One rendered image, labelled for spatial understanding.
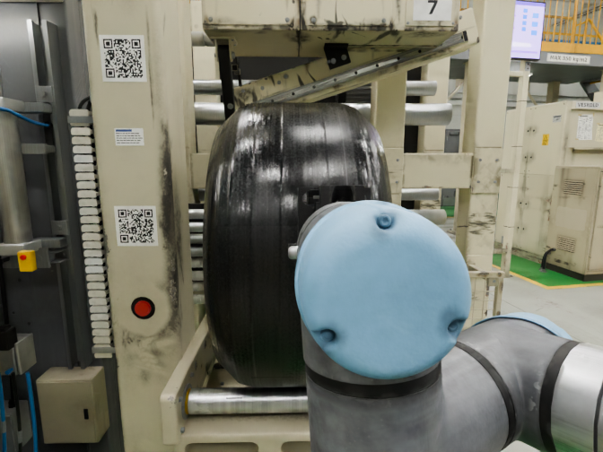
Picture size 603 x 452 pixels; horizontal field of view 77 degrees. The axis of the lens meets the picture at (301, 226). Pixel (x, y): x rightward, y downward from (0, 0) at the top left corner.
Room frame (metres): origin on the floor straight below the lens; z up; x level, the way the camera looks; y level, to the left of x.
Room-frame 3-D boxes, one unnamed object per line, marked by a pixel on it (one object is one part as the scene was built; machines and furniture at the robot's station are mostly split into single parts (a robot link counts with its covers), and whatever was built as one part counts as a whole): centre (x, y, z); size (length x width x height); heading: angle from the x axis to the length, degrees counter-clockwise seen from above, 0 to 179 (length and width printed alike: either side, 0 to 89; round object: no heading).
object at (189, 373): (0.77, 0.23, 0.90); 0.40 x 0.03 x 0.10; 1
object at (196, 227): (1.15, 0.28, 1.05); 0.20 x 0.15 x 0.30; 91
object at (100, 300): (0.72, 0.39, 1.19); 0.05 x 0.04 x 0.48; 1
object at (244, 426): (0.64, 0.05, 0.84); 0.36 x 0.09 x 0.06; 91
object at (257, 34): (1.08, -0.07, 1.71); 0.61 x 0.25 x 0.15; 91
